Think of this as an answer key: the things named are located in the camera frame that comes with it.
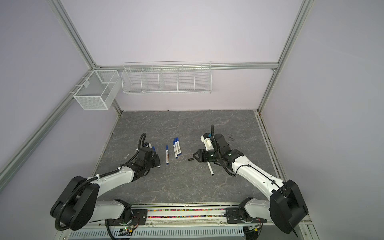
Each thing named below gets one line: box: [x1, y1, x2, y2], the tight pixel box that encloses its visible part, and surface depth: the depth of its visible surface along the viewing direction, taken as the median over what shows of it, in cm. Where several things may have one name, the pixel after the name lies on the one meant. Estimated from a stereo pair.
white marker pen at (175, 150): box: [173, 140, 178, 159], surface depth 99 cm
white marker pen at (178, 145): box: [176, 137, 182, 155], surface depth 101 cm
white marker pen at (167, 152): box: [165, 145, 169, 165], surface depth 98 cm
